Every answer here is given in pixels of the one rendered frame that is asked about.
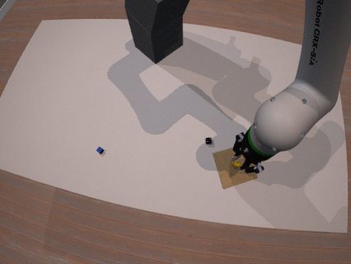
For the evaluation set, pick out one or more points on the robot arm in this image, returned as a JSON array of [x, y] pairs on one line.
[[282, 121]]

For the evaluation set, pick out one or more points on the yellow die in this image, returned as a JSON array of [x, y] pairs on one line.
[[236, 165]]

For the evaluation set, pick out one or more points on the tan square mat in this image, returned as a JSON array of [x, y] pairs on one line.
[[229, 176]]

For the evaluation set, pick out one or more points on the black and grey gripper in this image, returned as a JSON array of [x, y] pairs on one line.
[[246, 165]]

